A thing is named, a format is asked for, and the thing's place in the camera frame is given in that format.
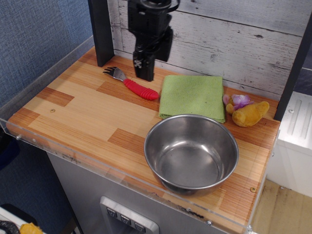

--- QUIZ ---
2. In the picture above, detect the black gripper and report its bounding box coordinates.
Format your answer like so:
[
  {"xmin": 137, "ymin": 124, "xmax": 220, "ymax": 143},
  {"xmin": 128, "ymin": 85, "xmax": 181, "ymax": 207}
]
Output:
[{"xmin": 128, "ymin": 0, "xmax": 173, "ymax": 81}]

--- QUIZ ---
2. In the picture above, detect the red-handled metal spork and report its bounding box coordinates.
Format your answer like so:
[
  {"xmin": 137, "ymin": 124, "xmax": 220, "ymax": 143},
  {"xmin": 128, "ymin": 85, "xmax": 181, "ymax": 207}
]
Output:
[{"xmin": 103, "ymin": 67, "xmax": 159, "ymax": 100}]

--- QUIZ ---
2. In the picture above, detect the clear acrylic edge guard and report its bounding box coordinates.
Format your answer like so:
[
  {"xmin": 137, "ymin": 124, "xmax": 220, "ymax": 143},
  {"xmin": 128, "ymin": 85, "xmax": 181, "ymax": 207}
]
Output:
[{"xmin": 0, "ymin": 37, "xmax": 279, "ymax": 234}]

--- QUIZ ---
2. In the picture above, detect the green folded cloth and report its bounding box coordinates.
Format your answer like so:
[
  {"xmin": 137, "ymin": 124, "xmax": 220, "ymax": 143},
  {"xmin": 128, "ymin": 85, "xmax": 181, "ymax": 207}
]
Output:
[{"xmin": 159, "ymin": 75, "xmax": 226, "ymax": 123}]

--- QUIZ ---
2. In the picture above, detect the stainless steel bowl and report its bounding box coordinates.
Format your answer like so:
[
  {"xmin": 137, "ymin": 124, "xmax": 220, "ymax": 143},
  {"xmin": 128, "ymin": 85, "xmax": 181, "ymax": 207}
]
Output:
[{"xmin": 144, "ymin": 114, "xmax": 239, "ymax": 196}]

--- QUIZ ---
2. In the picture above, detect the yellow plush toy with flower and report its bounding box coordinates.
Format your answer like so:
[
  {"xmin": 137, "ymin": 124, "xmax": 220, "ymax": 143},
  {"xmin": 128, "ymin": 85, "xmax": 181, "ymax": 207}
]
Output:
[{"xmin": 223, "ymin": 95, "xmax": 270, "ymax": 127}]

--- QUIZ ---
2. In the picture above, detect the grey cabinet with button panel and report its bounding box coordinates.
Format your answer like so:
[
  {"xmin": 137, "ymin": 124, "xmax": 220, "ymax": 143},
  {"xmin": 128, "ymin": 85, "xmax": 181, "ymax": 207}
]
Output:
[{"xmin": 46, "ymin": 152, "xmax": 234, "ymax": 234}]

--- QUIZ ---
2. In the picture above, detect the white side unit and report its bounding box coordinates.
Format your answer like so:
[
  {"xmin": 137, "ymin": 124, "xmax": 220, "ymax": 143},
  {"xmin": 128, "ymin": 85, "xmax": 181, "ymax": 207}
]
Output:
[{"xmin": 267, "ymin": 92, "xmax": 312, "ymax": 197}]

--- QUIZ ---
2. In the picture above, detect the yellow object bottom left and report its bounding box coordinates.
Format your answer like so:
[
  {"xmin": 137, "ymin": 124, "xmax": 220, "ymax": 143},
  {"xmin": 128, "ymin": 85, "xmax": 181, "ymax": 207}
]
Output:
[{"xmin": 19, "ymin": 223, "xmax": 44, "ymax": 234}]

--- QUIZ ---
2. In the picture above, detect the dark vertical post left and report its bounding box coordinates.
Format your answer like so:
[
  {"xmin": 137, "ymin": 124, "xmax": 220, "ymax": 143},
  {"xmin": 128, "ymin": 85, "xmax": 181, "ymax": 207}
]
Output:
[{"xmin": 88, "ymin": 0, "xmax": 115, "ymax": 67}]

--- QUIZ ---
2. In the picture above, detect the dark vertical post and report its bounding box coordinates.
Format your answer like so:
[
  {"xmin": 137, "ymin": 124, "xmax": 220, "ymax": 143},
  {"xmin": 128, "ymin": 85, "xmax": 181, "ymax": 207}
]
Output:
[
  {"xmin": 88, "ymin": 0, "xmax": 115, "ymax": 67},
  {"xmin": 274, "ymin": 15, "xmax": 312, "ymax": 121}
]

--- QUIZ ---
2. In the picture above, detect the dark vertical post right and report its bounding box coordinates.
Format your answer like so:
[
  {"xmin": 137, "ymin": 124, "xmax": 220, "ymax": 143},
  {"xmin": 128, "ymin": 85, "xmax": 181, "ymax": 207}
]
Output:
[{"xmin": 274, "ymin": 15, "xmax": 312, "ymax": 121}]

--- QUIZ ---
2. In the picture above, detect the black braided cable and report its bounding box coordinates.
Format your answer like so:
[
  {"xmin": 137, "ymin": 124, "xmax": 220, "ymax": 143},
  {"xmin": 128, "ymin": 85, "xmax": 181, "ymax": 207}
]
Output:
[{"xmin": 0, "ymin": 220, "xmax": 21, "ymax": 234}]

